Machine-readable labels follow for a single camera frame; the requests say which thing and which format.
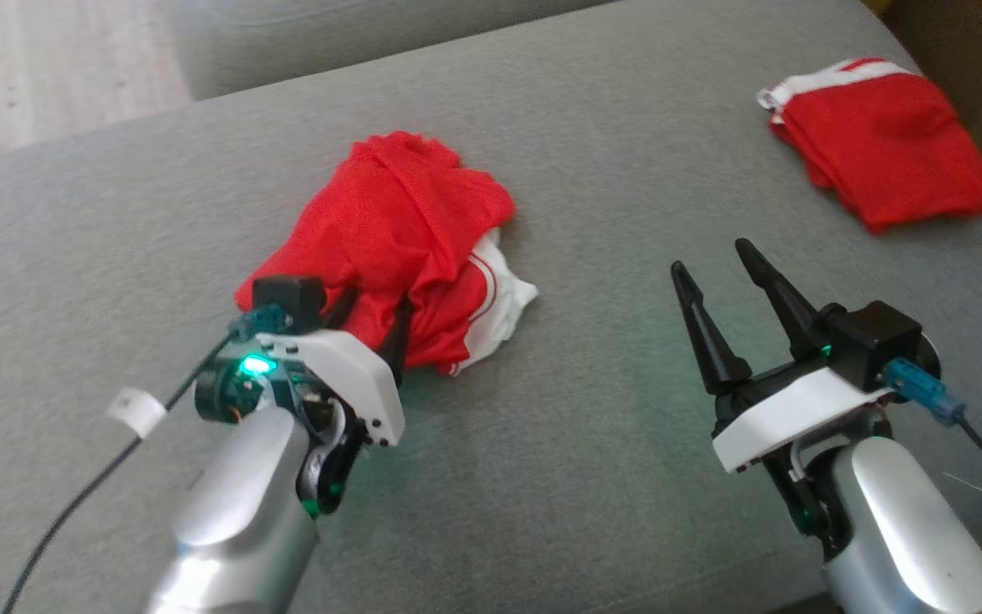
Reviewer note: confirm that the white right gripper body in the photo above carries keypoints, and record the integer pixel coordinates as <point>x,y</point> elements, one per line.
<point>789,418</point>

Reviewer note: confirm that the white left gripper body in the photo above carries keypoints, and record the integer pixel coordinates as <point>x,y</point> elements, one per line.
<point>337,371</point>

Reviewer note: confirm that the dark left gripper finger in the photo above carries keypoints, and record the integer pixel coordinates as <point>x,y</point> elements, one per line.
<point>397,341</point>
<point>342,309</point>

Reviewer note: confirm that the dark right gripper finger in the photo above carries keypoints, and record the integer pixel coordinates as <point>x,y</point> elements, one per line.
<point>785,298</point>
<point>708,333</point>

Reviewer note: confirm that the red jersey with white sleeves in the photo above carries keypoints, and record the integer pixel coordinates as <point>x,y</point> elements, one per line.
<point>389,230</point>

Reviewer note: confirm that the red Bulls 23 shorts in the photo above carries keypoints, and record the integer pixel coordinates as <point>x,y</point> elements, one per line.
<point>892,145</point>

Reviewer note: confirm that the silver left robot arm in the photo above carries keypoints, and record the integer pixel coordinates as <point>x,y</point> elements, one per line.
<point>235,520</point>

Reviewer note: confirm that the large grey sofa seat cushion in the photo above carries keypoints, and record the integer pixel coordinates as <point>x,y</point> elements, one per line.
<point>585,341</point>

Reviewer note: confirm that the small grey sofa cushion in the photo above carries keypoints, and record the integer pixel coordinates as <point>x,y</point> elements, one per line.
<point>329,43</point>

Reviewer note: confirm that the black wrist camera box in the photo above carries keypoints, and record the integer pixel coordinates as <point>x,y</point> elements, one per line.
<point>875,341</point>
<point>289,303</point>

